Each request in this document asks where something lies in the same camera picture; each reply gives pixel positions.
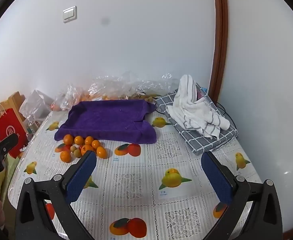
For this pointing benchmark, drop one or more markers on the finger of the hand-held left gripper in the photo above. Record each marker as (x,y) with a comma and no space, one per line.
(9,142)

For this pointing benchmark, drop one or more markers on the small red fruit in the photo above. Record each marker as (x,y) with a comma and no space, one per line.
(80,147)

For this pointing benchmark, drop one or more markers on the pink packet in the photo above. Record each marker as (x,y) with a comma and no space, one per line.
(200,93)

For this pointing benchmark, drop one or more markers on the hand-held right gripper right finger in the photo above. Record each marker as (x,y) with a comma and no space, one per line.
(216,177)

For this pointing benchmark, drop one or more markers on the grey checked folded cloth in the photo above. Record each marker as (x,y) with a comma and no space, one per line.
(199,142)

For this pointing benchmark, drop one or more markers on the grey plastic bag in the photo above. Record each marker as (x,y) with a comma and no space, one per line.
(35,103)

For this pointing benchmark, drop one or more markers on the bunch of bagged longans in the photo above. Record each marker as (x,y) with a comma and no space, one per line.
(142,97)

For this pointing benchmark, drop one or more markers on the small clear plastic bag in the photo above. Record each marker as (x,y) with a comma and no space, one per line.
(66,98)

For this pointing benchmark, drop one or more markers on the white wall light switch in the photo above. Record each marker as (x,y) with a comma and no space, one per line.
(70,13)

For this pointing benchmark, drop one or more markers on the red paper bag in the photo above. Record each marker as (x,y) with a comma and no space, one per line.
(11,132)

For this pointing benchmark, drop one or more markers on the clear plastic bottle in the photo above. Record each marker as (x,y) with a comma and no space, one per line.
(32,125)

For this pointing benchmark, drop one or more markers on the small orange with black mark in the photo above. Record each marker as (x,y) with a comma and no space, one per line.
(86,149)

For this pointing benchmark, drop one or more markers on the large clear plastic bag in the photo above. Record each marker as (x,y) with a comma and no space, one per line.
(106,86)
(151,85)

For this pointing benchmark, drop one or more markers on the wooden chair back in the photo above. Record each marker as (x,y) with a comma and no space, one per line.
(14,100)

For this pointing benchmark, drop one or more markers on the light green cloth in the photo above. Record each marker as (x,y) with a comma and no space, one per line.
(7,175)

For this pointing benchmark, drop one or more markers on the purple towel covered tray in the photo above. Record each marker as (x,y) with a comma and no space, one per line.
(106,120)

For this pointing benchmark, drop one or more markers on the heap of bagged oranges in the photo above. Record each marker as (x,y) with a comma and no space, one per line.
(99,97)
(57,106)

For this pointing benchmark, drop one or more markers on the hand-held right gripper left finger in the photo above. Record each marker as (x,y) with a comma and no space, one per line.
(81,177)

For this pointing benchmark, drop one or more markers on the white striped towel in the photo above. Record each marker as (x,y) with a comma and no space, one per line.
(191,105)

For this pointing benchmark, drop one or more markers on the brown wooden door frame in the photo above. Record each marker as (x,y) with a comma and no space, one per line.
(220,42)

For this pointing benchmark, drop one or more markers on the tan longan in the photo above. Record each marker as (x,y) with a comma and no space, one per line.
(77,153)
(73,148)

